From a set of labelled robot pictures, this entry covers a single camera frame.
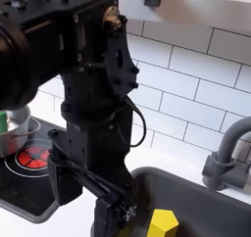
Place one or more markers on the yellow block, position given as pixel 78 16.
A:
pixel 161 224

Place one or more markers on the steel pot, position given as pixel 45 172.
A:
pixel 13 143

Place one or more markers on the black toy stove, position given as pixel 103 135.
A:
pixel 23 190

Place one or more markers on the red stove burner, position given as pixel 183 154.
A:
pixel 31 158

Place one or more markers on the dark grey sink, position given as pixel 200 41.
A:
pixel 202 208

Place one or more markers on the grey tap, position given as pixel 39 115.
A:
pixel 225 149

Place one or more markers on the white toy microwave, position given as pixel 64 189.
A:
pixel 202 9

